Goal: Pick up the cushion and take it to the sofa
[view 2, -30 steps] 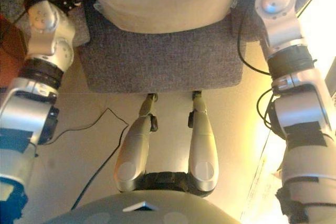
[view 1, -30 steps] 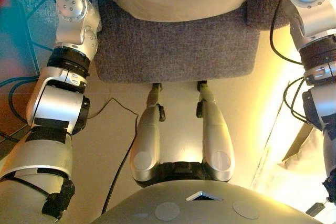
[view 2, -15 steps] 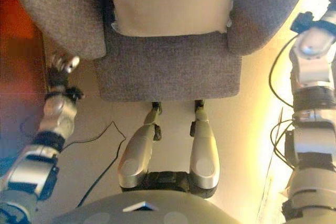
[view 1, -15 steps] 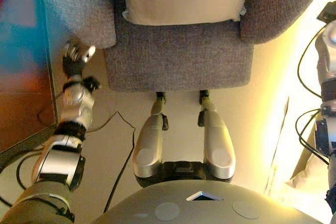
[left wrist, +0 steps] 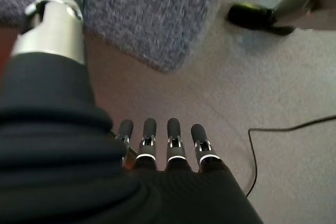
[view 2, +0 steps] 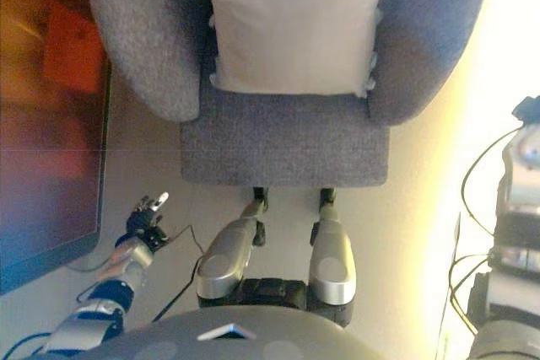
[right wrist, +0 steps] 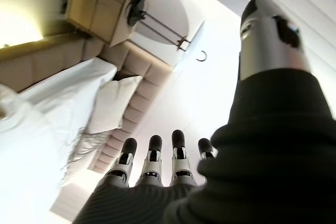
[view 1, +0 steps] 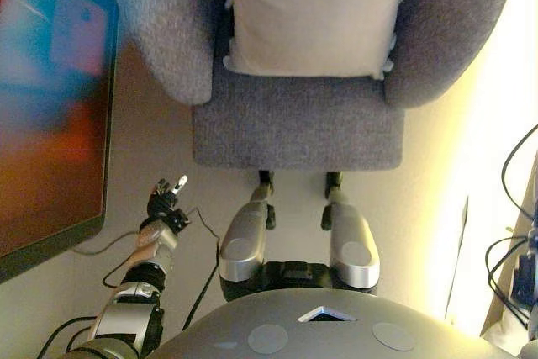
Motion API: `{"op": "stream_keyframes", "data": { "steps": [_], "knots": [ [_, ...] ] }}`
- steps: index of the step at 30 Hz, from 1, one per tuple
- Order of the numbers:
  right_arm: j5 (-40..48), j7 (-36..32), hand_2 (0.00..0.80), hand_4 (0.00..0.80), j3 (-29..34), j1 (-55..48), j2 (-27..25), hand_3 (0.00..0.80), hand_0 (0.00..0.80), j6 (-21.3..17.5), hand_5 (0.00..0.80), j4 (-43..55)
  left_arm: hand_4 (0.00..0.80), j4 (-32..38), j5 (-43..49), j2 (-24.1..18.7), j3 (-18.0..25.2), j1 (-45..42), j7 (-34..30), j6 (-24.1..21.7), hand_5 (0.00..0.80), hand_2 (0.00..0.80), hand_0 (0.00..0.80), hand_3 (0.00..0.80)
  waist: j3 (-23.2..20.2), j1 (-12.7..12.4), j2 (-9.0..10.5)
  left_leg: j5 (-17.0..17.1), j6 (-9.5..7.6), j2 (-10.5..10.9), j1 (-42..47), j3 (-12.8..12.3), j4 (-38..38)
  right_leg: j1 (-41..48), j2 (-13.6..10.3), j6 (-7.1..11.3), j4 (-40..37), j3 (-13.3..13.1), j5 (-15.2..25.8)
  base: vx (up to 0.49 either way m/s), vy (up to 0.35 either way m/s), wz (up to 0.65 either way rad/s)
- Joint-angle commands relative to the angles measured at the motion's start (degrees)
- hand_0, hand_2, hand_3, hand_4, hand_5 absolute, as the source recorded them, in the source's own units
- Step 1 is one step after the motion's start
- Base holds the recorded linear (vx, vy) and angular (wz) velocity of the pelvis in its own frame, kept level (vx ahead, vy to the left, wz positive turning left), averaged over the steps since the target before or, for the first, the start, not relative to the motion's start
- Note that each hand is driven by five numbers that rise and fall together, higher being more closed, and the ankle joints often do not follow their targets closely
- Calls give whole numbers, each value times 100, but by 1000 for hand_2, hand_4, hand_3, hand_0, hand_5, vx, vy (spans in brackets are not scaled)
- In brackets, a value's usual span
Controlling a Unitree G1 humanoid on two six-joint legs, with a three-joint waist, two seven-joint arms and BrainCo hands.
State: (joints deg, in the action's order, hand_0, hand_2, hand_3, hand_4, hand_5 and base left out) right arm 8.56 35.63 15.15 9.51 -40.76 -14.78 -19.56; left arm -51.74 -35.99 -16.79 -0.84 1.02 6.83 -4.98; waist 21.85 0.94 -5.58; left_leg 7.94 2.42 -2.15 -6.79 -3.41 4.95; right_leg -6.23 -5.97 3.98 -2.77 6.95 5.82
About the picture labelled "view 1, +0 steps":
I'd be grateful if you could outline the silver robot leg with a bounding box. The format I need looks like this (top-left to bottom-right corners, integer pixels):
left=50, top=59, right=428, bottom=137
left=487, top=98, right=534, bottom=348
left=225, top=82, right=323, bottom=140
left=320, top=171, right=382, bottom=293
left=218, top=170, right=277, bottom=293

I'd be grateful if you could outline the white frilled cushion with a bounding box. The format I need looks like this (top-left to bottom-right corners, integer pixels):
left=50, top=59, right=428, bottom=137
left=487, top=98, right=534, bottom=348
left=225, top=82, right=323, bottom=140
left=221, top=0, right=416, bottom=82

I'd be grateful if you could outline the grey robot torso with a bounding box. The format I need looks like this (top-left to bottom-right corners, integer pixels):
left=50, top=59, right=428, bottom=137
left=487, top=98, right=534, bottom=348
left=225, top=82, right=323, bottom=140
left=145, top=259, right=506, bottom=359

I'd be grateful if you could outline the dark framed glossy panel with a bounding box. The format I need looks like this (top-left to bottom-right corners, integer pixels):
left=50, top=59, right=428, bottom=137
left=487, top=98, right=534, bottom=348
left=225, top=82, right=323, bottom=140
left=0, top=0, right=122, bottom=285

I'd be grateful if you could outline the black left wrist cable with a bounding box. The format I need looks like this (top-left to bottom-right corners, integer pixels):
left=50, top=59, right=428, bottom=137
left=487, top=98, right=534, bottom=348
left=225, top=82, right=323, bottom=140
left=102, top=224, right=169, bottom=289

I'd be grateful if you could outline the grey fabric armchair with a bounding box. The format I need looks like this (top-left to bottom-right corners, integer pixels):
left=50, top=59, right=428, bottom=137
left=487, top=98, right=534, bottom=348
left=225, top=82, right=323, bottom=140
left=106, top=0, right=523, bottom=172

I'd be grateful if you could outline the silver right robot leg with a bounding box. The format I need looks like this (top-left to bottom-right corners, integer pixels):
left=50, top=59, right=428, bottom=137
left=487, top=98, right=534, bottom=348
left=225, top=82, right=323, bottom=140
left=320, top=171, right=382, bottom=293

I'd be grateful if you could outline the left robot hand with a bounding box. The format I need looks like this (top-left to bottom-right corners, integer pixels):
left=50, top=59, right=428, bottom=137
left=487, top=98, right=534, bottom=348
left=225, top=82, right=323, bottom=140
left=146, top=173, right=189, bottom=219

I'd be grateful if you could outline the silver left robot leg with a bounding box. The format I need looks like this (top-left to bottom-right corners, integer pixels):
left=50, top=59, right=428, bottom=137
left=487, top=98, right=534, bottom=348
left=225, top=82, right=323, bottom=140
left=218, top=170, right=277, bottom=293

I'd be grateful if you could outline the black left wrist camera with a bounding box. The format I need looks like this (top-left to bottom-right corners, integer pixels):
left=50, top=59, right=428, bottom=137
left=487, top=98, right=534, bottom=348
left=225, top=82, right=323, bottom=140
left=167, top=209, right=191, bottom=232

